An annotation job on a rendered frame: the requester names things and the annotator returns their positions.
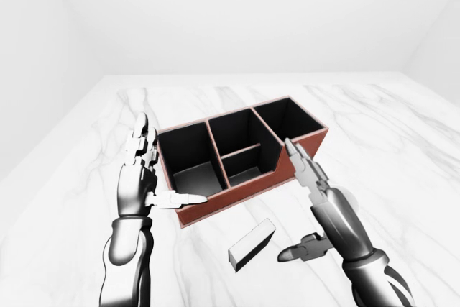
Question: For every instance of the white book with black cover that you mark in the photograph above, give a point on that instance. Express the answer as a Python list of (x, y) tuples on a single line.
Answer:
[(251, 244)]

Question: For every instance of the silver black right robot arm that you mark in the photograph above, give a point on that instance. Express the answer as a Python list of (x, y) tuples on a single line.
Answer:
[(377, 282)]

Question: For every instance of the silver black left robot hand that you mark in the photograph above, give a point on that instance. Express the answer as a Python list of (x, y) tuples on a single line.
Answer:
[(131, 186)]

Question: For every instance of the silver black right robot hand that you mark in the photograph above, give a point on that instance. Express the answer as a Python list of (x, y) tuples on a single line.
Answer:
[(338, 213)]

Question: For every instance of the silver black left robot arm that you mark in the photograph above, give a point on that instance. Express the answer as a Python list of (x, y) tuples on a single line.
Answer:
[(125, 264)]

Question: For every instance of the red-brown desk caddy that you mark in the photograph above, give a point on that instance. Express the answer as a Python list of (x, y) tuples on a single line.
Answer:
[(237, 156)]

